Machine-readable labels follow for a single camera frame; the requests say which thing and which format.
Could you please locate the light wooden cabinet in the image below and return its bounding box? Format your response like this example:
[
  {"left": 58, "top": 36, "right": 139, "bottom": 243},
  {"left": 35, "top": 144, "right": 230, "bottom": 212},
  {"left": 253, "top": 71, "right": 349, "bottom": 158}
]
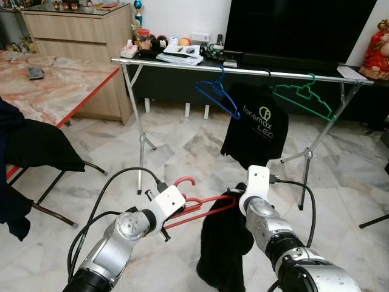
[{"left": 21, "top": 3, "right": 134, "bottom": 125}]

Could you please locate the green electronics pile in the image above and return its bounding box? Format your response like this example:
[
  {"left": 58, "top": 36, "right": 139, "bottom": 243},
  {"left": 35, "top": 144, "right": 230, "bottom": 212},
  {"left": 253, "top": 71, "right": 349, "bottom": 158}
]
[{"left": 202, "top": 43, "right": 227, "bottom": 60}]

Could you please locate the plain black shirt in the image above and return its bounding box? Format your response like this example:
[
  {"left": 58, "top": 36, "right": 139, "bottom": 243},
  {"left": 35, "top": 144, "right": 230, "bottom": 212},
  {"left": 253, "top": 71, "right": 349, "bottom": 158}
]
[{"left": 201, "top": 182, "right": 256, "bottom": 292}]

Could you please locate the black television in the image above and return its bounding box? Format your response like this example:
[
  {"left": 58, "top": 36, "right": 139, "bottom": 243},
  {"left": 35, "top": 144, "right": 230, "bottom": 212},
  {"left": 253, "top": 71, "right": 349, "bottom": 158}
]
[{"left": 224, "top": 0, "right": 379, "bottom": 66}]

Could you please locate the silver metal clothes rack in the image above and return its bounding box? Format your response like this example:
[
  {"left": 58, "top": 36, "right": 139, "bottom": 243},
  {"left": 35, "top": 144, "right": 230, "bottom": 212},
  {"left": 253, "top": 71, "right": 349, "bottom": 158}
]
[{"left": 112, "top": 57, "right": 375, "bottom": 212}]

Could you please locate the black shirt with green logo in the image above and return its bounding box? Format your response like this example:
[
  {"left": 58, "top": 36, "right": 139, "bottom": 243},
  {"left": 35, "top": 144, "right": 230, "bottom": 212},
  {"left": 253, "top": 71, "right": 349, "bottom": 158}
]
[{"left": 220, "top": 82, "right": 289, "bottom": 165}]

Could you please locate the black TV console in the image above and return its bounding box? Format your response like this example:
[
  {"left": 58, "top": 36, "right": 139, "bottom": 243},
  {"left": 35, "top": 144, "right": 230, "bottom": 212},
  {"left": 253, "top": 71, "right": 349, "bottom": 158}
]
[{"left": 125, "top": 52, "right": 389, "bottom": 131}]

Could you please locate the white rectangular box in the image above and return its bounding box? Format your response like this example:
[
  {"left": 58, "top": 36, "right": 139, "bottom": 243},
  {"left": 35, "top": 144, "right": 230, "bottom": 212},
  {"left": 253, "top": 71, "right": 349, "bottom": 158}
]
[{"left": 190, "top": 32, "right": 212, "bottom": 43}]

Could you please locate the white paper sheet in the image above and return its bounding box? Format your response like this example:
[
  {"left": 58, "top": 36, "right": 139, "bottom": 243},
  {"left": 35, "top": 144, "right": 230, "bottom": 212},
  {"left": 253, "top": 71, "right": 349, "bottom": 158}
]
[{"left": 336, "top": 65, "right": 370, "bottom": 81}]

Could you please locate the marble-top folding table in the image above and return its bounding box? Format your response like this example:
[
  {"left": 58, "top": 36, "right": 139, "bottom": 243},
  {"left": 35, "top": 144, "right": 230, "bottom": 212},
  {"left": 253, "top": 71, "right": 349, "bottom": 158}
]
[{"left": 0, "top": 50, "right": 121, "bottom": 229}]

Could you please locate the pink tissue box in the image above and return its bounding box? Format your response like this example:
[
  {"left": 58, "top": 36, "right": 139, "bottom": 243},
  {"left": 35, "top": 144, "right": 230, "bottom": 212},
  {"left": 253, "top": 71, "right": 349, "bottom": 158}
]
[{"left": 120, "top": 40, "right": 139, "bottom": 58}]

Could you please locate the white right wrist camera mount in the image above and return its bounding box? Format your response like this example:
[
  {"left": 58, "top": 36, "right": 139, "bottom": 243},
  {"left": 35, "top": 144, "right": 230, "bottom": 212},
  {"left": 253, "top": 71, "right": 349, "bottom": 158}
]
[{"left": 239, "top": 165, "right": 271, "bottom": 214}]

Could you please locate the blue trophy ornament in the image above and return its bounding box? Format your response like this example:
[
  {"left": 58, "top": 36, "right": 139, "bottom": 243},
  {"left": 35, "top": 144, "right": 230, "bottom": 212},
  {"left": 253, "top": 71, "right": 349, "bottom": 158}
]
[{"left": 135, "top": 0, "right": 144, "bottom": 26}]

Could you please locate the blue plastic hanger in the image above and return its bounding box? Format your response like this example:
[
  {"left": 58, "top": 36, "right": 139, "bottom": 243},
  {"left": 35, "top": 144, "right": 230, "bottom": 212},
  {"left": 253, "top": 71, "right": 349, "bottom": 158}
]
[{"left": 195, "top": 66, "right": 241, "bottom": 120}]

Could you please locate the red plastic hanger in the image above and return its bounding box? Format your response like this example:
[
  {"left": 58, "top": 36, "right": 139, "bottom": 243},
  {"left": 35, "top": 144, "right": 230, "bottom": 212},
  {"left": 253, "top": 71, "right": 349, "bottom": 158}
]
[{"left": 161, "top": 176, "right": 244, "bottom": 231}]

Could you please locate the dark glass display cabinet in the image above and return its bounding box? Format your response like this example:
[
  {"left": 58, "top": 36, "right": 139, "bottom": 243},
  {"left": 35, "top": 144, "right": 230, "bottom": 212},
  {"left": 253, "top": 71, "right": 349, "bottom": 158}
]
[{"left": 0, "top": 6, "right": 31, "bottom": 52}]

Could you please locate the black garment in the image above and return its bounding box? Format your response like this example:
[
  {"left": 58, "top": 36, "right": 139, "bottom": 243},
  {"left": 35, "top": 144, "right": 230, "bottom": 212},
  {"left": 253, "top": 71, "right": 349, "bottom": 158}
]
[{"left": 0, "top": 119, "right": 86, "bottom": 174}]

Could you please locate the black round ornament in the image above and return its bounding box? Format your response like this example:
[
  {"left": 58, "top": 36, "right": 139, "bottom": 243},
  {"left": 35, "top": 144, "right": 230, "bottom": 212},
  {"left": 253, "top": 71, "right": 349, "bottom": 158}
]
[{"left": 150, "top": 35, "right": 169, "bottom": 50}]

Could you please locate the red and gold figurine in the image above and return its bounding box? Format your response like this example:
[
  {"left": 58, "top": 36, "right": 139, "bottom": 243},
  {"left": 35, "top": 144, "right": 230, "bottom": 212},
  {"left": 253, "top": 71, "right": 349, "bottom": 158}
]
[{"left": 360, "top": 19, "right": 389, "bottom": 80}]

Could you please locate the red-lidded jar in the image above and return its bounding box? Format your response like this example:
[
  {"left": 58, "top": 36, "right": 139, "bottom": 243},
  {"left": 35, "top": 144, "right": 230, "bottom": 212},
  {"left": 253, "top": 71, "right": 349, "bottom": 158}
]
[{"left": 137, "top": 27, "right": 151, "bottom": 50}]

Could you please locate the small black phone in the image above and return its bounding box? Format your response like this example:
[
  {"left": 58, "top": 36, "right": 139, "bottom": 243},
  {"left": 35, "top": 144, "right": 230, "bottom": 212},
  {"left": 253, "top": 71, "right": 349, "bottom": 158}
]
[{"left": 27, "top": 66, "right": 44, "bottom": 80}]

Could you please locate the green plastic hanger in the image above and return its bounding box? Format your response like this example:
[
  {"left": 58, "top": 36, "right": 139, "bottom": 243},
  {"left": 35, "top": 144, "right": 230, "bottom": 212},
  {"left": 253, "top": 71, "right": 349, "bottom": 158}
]
[{"left": 272, "top": 74, "right": 337, "bottom": 122}]

